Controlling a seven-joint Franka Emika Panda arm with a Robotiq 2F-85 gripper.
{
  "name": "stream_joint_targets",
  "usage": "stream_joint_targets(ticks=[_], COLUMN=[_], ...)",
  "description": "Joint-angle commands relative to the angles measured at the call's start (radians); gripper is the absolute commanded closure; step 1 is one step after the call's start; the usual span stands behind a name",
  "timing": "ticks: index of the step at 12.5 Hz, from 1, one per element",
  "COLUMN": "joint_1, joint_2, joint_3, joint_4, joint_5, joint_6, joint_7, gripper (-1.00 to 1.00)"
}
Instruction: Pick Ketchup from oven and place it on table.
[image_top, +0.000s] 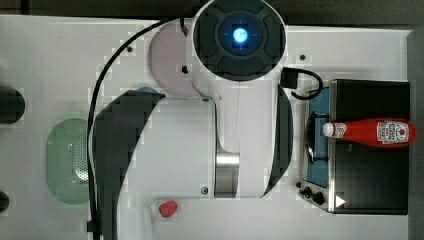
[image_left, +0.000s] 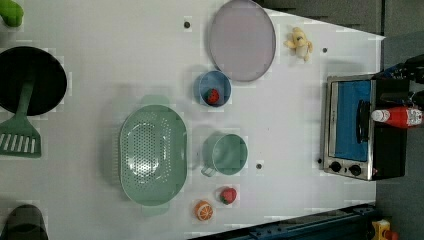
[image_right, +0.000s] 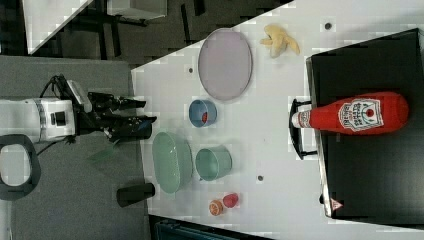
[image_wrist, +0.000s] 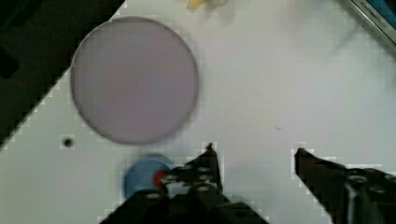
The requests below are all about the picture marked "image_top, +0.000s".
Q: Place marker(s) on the grey round plate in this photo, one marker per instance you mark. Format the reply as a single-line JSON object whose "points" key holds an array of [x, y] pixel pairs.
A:
{"points": [[166, 59]]}

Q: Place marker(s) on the blue small bowl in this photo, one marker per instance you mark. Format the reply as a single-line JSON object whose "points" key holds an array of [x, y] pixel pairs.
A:
{"points": [[146, 89]]}

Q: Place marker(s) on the red toy strawberry on table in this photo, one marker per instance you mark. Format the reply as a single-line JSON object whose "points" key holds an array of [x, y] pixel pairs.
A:
{"points": [[168, 208]]}

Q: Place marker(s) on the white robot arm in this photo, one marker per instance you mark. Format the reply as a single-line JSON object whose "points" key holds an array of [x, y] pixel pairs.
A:
{"points": [[223, 131]]}

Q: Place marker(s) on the red ketchup bottle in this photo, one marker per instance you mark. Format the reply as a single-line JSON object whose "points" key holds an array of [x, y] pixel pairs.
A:
{"points": [[378, 132]]}

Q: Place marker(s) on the black pan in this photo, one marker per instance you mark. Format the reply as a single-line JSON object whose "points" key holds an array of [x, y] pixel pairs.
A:
{"points": [[12, 105]]}

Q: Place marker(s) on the green perforated colander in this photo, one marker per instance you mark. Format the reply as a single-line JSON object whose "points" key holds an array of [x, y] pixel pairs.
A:
{"points": [[66, 161]]}

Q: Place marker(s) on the dark grey object at edge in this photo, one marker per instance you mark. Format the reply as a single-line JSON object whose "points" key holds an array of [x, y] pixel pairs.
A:
{"points": [[4, 201]]}

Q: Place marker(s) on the black toaster oven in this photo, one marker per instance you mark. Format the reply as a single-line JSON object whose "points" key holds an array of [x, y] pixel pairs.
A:
{"points": [[344, 177]]}

